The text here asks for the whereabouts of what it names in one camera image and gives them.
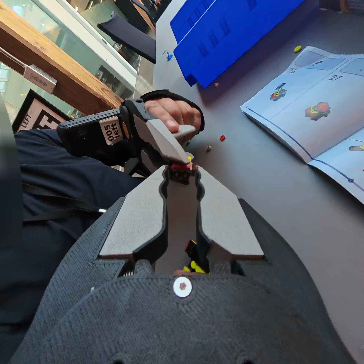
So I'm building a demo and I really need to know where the black strap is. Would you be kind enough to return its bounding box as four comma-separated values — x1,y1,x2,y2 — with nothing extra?
22,183,107,214

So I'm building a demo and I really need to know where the person's dark clothed torso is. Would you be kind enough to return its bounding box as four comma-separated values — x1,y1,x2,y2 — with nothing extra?
0,129,145,330

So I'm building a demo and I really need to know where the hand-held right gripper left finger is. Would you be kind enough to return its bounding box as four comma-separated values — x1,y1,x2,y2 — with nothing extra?
99,164,169,265

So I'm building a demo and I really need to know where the black chair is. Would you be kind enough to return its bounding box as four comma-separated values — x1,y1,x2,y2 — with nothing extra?
97,11,156,64

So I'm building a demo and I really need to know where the wooden beam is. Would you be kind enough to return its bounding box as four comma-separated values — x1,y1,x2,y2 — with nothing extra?
0,0,126,115

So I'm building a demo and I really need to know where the white wall device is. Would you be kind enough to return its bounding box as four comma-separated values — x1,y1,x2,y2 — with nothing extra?
23,64,58,94

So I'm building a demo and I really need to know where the black yellow lego spider assembly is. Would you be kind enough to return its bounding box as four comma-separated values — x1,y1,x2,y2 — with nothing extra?
182,240,211,274

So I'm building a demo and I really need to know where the small red black lego assembly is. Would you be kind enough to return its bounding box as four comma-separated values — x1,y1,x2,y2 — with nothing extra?
168,155,197,185

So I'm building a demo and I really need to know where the blue plastic bin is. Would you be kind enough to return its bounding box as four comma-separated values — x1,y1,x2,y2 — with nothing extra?
173,0,307,89
170,0,219,45

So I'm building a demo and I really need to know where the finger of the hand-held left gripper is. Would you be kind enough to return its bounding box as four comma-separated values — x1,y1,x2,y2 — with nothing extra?
125,149,169,178
134,114,193,165

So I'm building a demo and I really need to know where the person's left hand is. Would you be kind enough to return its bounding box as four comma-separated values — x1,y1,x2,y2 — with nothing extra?
141,90,205,134

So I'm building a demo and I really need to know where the black framed sign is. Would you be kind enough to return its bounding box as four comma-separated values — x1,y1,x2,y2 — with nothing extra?
12,89,71,133

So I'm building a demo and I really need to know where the lego instruction booklet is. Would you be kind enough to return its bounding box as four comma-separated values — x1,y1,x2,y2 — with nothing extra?
240,45,364,205

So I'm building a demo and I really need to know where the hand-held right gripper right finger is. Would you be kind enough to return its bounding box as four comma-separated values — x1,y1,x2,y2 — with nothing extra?
195,166,265,262

